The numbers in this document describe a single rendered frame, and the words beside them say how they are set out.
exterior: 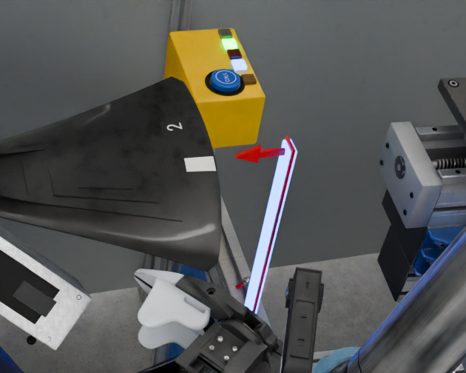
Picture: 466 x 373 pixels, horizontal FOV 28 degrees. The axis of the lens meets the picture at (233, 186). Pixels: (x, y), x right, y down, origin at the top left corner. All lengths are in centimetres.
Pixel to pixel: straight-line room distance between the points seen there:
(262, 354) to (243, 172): 132
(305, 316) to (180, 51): 58
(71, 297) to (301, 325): 33
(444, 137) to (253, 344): 70
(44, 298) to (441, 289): 47
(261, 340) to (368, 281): 171
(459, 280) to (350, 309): 167
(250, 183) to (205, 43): 84
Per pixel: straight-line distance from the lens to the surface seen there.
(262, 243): 113
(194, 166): 98
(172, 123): 100
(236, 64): 130
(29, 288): 107
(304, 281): 86
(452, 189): 136
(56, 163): 96
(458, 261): 77
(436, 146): 141
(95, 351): 226
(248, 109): 127
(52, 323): 108
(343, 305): 244
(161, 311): 84
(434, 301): 80
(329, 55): 195
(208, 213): 96
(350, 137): 214
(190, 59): 131
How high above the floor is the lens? 186
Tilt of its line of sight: 45 degrees down
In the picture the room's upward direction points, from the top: 11 degrees clockwise
